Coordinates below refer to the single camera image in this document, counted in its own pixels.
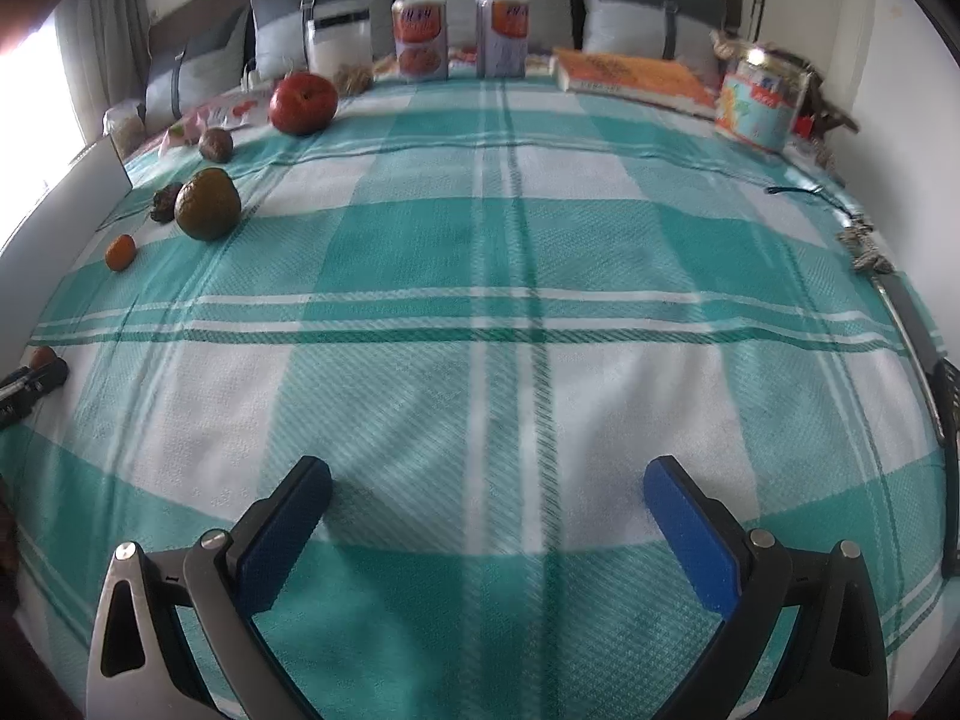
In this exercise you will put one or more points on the clear jar with black lid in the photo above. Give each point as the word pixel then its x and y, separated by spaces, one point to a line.
pixel 339 45

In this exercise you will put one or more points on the pink printed bag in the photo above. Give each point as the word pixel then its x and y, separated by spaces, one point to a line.
pixel 225 111

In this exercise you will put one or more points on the white cardboard box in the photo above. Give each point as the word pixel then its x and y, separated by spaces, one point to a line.
pixel 82 180

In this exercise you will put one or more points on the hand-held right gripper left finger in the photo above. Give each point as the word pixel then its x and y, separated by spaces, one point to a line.
pixel 289 540

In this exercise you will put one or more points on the floral quilt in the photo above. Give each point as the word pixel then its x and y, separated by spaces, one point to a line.
pixel 463 60

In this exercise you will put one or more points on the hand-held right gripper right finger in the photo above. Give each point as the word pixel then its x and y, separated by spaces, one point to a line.
pixel 694 540

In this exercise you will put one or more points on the dark brown mushroom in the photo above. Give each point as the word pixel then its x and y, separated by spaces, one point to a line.
pixel 160 205

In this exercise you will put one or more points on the orange book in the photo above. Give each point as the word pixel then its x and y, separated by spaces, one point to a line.
pixel 637 79

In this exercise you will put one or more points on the teal checked blanket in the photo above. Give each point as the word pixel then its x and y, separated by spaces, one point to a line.
pixel 487 315

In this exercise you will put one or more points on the printed tin can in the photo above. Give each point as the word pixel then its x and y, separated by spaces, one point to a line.
pixel 757 101

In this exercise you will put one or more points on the clear snack bag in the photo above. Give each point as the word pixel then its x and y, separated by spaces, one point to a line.
pixel 124 124

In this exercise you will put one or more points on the small dark sweet potato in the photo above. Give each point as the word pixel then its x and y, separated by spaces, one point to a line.
pixel 216 144

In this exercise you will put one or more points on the golden brown pear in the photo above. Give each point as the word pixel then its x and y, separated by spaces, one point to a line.
pixel 208 204

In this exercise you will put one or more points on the red apple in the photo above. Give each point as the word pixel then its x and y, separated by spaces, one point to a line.
pixel 302 103

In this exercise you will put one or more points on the red and white food box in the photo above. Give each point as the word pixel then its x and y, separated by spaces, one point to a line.
pixel 504 34
pixel 420 37

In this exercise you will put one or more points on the grey curtain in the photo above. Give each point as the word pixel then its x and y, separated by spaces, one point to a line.
pixel 97 37

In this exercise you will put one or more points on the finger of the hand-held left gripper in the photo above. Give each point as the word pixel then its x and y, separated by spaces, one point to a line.
pixel 34 384

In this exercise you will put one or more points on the small orange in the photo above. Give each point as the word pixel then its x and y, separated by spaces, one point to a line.
pixel 41 355
pixel 120 251

